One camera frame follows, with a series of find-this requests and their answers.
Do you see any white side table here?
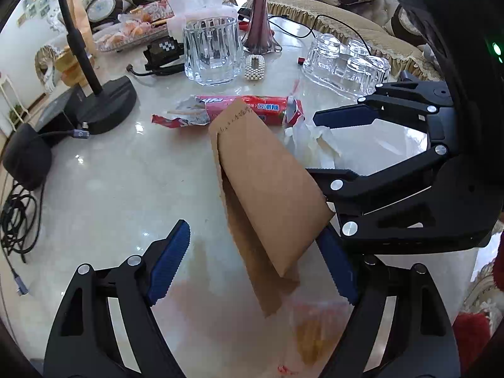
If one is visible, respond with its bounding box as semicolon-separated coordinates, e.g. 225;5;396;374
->
0;73;24;130

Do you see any standing brown paper bag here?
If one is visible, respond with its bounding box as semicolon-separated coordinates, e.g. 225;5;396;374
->
65;0;95;38

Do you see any purple glass vase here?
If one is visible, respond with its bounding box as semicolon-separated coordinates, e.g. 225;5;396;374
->
241;0;281;54

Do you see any pearl hair clip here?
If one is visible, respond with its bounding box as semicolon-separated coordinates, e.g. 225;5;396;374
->
245;54;265;83

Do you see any crumpled white tissue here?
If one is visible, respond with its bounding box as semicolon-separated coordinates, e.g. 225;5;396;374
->
283;120;343;170

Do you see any ornate gold chair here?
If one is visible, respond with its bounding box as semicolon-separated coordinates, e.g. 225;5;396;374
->
35;45;60;95

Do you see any clear glass tray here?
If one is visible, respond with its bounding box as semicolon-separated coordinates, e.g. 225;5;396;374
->
301;63;379;101

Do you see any plate of wrapped fruit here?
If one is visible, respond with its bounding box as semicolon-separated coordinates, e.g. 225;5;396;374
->
94;2;174;53

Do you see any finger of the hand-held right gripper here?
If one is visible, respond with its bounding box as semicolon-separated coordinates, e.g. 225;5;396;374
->
306;146;450;241
312;82;454;129

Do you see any white tissue box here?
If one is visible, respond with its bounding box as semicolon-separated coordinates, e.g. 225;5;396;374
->
167;0;237;42

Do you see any black checker pattern device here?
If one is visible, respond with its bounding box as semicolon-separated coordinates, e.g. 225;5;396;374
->
142;36;186;76

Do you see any black flat box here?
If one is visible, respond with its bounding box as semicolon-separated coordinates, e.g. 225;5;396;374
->
33;87;85;135

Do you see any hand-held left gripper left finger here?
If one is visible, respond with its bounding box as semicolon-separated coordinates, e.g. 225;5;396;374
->
43;220;192;378

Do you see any brown paper envelope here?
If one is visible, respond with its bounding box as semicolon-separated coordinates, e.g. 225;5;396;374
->
208;98;336;318

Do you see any black phone stand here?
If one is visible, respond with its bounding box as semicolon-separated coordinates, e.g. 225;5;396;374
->
50;0;138;135

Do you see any set of clear glass cups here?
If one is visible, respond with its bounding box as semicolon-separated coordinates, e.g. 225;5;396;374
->
305;33;391;95

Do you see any gold trash bin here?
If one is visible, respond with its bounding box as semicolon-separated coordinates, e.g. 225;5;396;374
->
53;47;95;87

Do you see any coil of black cables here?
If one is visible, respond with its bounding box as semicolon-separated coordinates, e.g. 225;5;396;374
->
0;177;44;264

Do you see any black power cable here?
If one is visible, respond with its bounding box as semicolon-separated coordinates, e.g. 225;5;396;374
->
268;14;373;56

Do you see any red snack wrapper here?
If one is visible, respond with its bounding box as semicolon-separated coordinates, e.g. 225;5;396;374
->
152;94;305;129

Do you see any beige fringed sofa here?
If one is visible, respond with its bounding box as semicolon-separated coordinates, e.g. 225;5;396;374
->
266;0;442;81

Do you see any grey usb cable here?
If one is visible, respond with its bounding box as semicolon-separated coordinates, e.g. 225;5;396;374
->
0;240;30;297

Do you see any person's red clothing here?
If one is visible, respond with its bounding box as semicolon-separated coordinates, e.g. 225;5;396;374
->
451;260;504;376

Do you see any black round pouch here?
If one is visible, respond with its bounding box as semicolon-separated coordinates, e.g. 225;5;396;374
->
2;123;53;192

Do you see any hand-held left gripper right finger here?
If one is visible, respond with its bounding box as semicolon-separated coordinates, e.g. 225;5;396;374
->
316;227;462;378

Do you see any clear ribbed glass vase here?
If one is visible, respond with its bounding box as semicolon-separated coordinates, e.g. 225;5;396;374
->
182;16;245;86

